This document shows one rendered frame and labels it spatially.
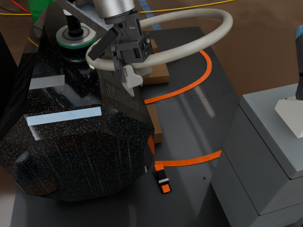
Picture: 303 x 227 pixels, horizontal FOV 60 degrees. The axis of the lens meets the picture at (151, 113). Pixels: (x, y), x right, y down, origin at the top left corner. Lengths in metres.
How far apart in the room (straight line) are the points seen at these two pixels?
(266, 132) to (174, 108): 1.23
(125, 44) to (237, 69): 2.19
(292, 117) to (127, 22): 0.76
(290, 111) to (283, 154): 0.17
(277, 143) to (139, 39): 0.69
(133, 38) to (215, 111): 1.70
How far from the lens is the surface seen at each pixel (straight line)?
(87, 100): 1.21
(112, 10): 0.63
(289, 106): 1.15
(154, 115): 2.02
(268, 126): 1.15
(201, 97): 2.37
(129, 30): 0.65
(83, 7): 1.35
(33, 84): 1.37
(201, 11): 1.04
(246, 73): 2.75
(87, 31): 1.55
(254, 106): 1.20
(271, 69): 2.89
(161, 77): 2.41
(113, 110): 1.22
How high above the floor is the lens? 1.67
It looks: 49 degrees down
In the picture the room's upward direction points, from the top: straight up
